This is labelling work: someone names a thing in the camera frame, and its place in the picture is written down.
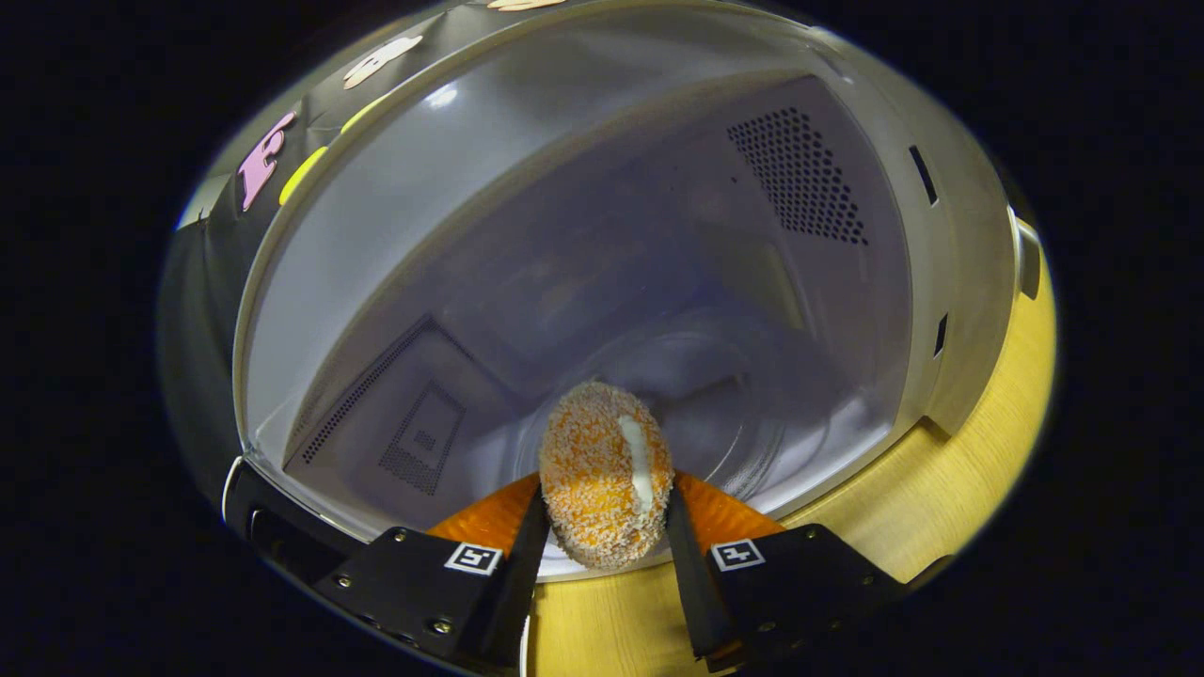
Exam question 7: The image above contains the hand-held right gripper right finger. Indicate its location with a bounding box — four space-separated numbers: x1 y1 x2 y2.
663 472 909 673

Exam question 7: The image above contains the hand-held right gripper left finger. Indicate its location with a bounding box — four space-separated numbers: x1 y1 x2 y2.
313 472 552 673

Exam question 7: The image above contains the orange crumbed bun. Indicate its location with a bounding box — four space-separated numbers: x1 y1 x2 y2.
539 381 675 571

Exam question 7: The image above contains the white microwave oven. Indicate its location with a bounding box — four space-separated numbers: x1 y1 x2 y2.
223 0 1043 603

